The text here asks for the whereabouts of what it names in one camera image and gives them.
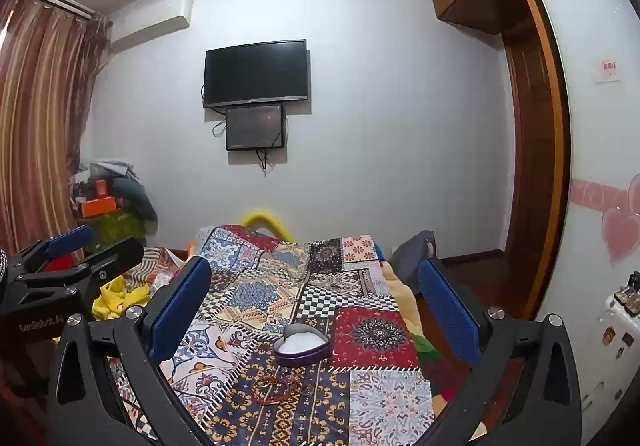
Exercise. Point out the striped brown curtain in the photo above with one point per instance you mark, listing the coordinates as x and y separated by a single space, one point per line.
40 116

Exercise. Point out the small black wall monitor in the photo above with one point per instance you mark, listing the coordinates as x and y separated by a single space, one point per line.
255 126

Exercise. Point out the green patterned box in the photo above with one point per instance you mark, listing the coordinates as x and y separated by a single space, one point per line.
120 228

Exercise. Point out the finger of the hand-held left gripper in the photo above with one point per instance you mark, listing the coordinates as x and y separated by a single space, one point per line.
112 253
70 241

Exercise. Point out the yellow cloth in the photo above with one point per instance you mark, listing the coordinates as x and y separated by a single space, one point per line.
117 301

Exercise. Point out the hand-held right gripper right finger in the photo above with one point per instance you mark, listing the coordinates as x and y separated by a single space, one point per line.
447 316

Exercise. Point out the pink heart wall decal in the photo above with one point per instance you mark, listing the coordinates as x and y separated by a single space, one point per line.
617 231

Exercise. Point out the dark jacket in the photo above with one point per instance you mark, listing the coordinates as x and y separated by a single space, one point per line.
135 198

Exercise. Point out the white air conditioner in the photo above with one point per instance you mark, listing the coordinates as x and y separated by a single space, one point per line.
150 26

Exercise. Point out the colourful fleece blanket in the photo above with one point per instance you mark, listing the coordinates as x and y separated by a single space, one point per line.
400 293

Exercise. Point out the brown wooden door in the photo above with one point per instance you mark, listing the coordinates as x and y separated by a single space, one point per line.
532 166

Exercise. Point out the large black wall television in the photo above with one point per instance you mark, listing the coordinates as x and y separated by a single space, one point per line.
255 71

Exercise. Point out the white stickered cabinet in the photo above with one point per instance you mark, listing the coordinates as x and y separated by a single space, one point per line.
612 351

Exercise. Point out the yellow foam tube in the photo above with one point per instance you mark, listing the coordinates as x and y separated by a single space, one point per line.
262 216

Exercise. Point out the orange box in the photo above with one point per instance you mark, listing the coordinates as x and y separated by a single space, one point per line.
97 207

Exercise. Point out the purple heart-shaped jewelry box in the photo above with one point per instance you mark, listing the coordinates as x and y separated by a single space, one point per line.
301 346

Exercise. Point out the red white wall sticker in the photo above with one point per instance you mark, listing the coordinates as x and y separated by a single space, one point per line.
608 70

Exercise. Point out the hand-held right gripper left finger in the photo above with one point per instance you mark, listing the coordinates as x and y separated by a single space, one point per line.
182 311

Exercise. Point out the grey bag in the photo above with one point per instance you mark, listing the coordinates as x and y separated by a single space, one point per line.
412 258

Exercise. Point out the patchwork printed blanket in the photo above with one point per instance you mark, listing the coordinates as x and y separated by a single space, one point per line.
280 286

